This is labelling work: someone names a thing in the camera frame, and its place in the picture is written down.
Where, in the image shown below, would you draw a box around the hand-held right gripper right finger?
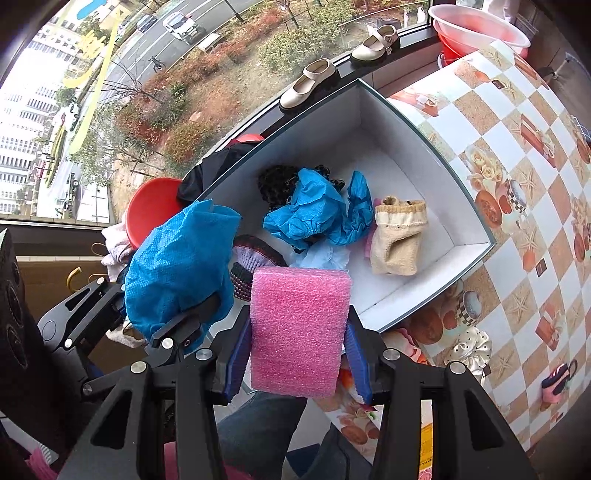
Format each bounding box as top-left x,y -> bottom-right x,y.
344,306 -> 539,480

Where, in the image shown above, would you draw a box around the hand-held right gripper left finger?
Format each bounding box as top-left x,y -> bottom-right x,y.
58,318 -> 254,480

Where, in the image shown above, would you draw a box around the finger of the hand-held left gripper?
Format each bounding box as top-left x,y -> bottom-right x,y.
147,293 -> 222,365
38,278 -> 126,357

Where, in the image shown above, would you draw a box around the blue shoe cover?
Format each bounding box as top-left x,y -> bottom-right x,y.
263,167 -> 349,252
124,199 -> 242,340
328,171 -> 375,247

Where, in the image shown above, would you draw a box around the pink foam sponge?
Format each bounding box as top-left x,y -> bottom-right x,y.
249,268 -> 353,398

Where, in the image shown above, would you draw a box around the beige knitted cloth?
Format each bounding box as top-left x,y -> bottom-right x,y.
370,196 -> 429,277

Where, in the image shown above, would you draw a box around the leopard print scrunchie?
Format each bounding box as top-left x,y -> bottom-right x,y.
257,165 -> 346,208

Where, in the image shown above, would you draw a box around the white cardboard box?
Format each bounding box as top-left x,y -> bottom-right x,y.
187,78 -> 497,334

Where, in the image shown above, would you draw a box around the yellow hook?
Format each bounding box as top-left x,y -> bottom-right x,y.
68,267 -> 100,289

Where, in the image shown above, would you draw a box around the white cloth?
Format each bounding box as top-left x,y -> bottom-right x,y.
100,224 -> 139,268

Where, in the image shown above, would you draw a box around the blue jeans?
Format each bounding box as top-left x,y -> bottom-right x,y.
215,392 -> 375,480

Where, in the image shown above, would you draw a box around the yellow cardboard box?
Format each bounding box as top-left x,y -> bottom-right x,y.
418,399 -> 437,480

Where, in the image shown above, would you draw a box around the light blue fluffy cloth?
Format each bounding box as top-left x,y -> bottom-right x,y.
291,242 -> 349,271

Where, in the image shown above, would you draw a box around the polka dot scrunchie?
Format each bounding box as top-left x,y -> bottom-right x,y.
450,325 -> 494,384

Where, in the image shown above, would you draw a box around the pink cloth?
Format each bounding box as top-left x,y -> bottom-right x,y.
365,198 -> 384,259

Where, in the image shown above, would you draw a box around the pink garment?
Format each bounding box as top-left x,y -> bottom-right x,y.
25,443 -> 259,480

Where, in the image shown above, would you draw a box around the red plastic chair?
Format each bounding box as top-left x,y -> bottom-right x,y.
127,134 -> 266,250

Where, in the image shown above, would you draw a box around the black cloth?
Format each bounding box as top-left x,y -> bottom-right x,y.
177,141 -> 259,208

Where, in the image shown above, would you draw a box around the checked printed tablecloth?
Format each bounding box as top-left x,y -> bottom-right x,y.
323,39 -> 591,480

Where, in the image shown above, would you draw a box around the small pink case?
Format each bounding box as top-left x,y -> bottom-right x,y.
540,359 -> 578,404

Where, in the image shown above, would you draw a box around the red plastic basin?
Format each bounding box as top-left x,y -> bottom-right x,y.
436,32 -> 529,68

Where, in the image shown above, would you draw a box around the clear plastic basin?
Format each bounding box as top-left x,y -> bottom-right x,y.
427,4 -> 532,51

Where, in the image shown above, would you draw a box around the beige strap shoe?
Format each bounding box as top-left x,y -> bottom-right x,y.
349,24 -> 399,65
278,58 -> 340,113

